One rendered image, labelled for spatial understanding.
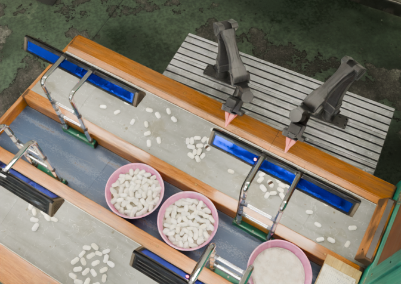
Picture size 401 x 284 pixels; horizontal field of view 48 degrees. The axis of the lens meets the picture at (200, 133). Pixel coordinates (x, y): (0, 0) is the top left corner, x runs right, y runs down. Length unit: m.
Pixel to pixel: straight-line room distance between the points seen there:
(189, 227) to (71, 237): 0.52
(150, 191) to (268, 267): 0.62
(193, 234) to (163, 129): 0.55
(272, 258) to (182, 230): 0.40
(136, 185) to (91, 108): 0.49
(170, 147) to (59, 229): 0.62
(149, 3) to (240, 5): 0.73
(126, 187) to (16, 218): 0.50
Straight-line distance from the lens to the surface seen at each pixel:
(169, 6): 3.77
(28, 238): 2.16
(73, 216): 2.13
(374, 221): 2.07
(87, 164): 2.28
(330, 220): 2.11
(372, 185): 2.20
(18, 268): 2.11
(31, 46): 2.22
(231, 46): 2.08
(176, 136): 2.21
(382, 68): 3.59
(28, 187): 1.81
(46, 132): 2.43
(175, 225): 2.03
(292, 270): 2.02
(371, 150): 2.41
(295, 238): 2.03
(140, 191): 2.10
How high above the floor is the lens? 2.68
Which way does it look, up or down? 61 degrees down
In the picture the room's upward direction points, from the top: 1 degrees counter-clockwise
